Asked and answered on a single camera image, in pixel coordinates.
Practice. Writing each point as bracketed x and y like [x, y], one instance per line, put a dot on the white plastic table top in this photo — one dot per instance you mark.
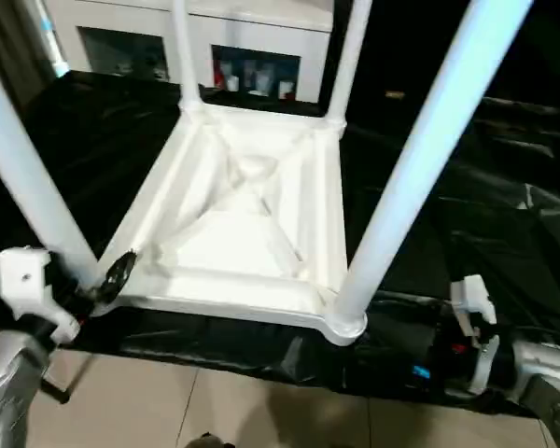
[233, 261]

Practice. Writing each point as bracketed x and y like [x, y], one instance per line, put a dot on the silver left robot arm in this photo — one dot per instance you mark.
[4, 382]

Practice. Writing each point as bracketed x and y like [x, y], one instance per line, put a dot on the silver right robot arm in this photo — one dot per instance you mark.
[546, 373]

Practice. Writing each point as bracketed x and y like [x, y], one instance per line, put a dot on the black metal stand leg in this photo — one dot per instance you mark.
[70, 378]

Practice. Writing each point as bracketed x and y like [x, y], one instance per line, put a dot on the black mat cover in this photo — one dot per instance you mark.
[471, 210]

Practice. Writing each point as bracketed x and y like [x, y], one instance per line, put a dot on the dark robot foot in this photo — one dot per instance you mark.
[210, 441]

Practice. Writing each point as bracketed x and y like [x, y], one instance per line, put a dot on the grey curtain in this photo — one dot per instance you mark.
[9, 51]

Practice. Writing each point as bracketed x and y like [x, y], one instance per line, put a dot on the white cabinet with glass doors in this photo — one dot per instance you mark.
[144, 28]

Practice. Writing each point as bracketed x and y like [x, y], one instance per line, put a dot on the black case with gold label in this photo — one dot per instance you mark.
[401, 46]

